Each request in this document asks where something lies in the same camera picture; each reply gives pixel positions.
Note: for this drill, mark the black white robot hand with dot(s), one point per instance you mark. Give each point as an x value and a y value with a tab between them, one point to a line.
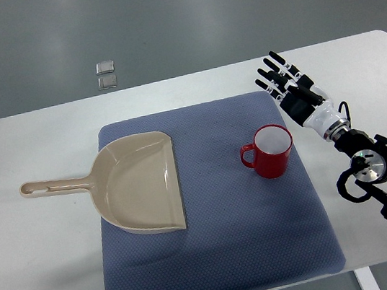
301	99

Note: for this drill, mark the red mug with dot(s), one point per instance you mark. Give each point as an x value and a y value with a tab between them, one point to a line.
268	154

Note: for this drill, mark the beige plastic dustpan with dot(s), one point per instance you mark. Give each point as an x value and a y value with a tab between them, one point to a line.
133	182

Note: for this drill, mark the blue grey fabric mat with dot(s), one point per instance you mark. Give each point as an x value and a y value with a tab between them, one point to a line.
244	232

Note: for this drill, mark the white table leg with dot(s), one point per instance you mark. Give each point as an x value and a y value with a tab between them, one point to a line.
366	279

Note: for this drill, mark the lower metal floor plate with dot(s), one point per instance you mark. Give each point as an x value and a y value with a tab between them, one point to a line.
107	82

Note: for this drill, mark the metal floor plate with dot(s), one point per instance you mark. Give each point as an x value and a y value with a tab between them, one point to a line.
107	82
105	67

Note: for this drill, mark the upper metal floor plate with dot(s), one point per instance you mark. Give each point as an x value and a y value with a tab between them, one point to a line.
105	67

